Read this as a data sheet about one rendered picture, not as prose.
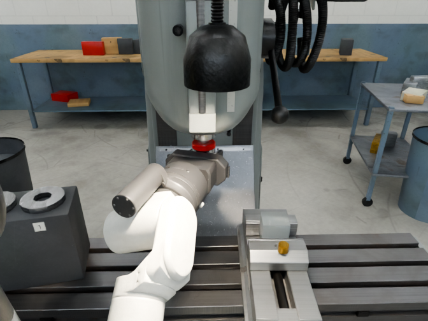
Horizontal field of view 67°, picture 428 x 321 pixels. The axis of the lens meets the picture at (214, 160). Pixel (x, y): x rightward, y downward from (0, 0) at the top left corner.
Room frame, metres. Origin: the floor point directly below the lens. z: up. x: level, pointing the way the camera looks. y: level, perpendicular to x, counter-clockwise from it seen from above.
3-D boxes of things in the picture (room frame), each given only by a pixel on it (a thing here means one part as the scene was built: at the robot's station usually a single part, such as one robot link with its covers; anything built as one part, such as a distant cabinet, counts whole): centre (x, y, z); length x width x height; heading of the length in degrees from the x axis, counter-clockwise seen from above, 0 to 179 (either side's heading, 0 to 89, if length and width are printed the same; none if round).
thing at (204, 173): (0.50, 0.05, 1.23); 0.13 x 0.12 x 0.10; 73
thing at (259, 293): (0.56, -0.14, 0.99); 0.35 x 0.15 x 0.11; 179
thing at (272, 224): (0.59, -0.14, 1.05); 0.06 x 0.05 x 0.06; 89
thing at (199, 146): (0.58, 0.02, 1.26); 0.05 x 0.05 x 0.01
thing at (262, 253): (0.53, -0.14, 1.03); 0.12 x 0.06 x 0.04; 89
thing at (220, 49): (0.35, 0.00, 1.47); 0.07 x 0.07 x 0.06
